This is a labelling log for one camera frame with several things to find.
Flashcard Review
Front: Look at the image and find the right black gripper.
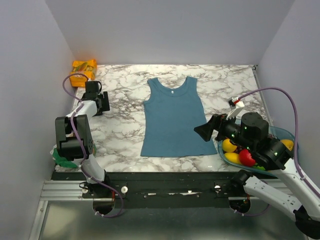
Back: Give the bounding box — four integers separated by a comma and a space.
194, 109, 255, 151

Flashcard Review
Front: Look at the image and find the blue tank top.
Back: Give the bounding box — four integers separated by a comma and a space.
140, 76, 217, 158

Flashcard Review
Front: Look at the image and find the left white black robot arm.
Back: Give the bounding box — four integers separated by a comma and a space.
55, 81, 111, 198

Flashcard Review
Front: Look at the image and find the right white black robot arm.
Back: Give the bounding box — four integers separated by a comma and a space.
194, 112, 320, 240

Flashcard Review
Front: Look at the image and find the yellow lemon upper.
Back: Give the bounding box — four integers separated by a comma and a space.
222, 138, 238, 153

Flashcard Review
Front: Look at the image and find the yellow lemon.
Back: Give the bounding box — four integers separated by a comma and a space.
224, 152, 242, 165
222, 138, 238, 153

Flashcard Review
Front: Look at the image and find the orange snack packet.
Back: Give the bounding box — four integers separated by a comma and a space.
69, 59, 97, 88

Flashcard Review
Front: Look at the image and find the yellow lemon lower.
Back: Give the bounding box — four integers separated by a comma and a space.
224, 152, 242, 165

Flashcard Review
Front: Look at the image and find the red apple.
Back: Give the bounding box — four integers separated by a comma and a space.
238, 149, 256, 167

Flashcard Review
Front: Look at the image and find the green toy with black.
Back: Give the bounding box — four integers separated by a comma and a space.
252, 164, 266, 171

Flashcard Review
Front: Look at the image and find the teal glass fruit bowl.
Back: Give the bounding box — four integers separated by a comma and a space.
216, 125, 295, 177

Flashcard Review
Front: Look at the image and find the brown green snack bag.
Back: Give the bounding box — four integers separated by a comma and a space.
50, 144, 98, 169

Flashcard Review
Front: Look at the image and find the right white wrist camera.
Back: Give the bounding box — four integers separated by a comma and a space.
226, 97, 245, 120

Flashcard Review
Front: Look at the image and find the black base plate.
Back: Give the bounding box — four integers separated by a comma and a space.
51, 171, 251, 214

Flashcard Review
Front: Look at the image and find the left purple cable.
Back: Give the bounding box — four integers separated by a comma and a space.
62, 73, 126, 218

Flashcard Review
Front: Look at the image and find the purple cable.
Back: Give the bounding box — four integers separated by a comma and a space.
62, 73, 126, 218
238, 86, 320, 198

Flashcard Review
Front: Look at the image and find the aluminium frame rail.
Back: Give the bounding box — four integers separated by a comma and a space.
39, 178, 88, 201

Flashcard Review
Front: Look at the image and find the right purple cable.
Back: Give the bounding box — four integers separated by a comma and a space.
238, 86, 320, 198

